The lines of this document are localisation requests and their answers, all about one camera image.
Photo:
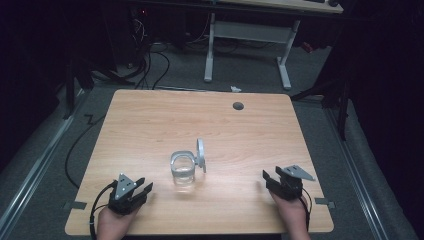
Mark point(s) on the clear glass jar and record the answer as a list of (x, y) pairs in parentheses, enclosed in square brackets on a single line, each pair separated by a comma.
[(183, 171)]

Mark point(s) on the white-legged desk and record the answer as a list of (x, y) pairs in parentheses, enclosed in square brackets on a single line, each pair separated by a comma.
[(248, 35)]

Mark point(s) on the person's left hand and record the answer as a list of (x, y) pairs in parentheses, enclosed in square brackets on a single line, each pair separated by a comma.
[(112, 224)]

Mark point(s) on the metal floor rail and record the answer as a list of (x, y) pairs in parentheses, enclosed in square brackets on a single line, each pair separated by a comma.
[(36, 166), (360, 180)]

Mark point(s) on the grey hinged jar lid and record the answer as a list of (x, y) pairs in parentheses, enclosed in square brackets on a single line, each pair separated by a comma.
[(200, 156)]

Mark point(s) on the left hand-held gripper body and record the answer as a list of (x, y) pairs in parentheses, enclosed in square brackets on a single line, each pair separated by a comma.
[(124, 196)]

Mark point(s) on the black stand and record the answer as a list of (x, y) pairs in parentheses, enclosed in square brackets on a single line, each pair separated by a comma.
[(333, 96), (75, 80)]

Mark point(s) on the grey tape strip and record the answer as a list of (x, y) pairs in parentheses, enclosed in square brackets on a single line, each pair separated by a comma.
[(325, 202), (76, 205)]

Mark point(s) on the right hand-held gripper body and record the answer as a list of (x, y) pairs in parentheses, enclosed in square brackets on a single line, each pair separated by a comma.
[(292, 182)]

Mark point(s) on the white crumpled paper scrap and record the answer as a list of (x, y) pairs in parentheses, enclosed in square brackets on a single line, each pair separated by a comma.
[(235, 89)]

